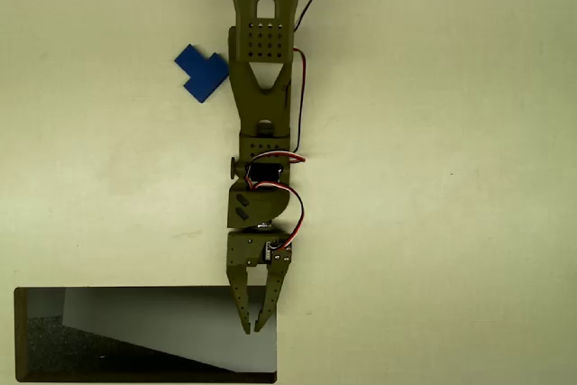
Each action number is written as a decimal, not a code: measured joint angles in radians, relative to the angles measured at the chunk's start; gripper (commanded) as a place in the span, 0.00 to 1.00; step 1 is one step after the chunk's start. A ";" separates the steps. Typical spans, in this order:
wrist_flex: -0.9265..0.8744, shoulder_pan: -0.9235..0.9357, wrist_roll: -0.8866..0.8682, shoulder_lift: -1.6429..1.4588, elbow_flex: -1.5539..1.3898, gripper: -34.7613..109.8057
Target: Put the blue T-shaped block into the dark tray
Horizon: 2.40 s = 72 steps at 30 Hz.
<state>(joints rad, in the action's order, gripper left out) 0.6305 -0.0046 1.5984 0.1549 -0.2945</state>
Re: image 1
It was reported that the blue T-shaped block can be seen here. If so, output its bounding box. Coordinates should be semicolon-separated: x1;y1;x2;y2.
174;43;231;104

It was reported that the white red servo cable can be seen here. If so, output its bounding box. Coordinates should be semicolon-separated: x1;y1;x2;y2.
244;151;307;252

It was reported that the thin black red cable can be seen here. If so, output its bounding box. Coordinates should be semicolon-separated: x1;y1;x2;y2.
288;0;334;155

